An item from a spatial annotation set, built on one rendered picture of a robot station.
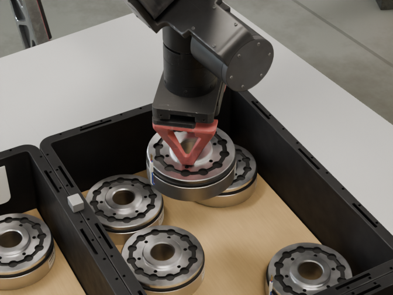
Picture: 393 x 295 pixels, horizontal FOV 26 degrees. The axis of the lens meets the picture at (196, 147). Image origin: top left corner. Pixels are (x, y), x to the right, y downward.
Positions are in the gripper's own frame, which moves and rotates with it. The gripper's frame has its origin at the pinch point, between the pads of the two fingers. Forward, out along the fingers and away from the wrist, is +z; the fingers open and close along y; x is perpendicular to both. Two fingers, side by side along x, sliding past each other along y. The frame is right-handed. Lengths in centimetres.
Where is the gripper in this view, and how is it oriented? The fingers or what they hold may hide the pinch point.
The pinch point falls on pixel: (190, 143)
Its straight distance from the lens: 97.0
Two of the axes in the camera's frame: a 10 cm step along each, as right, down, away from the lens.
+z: 0.0, 7.3, 6.8
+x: -9.9, -1.1, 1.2
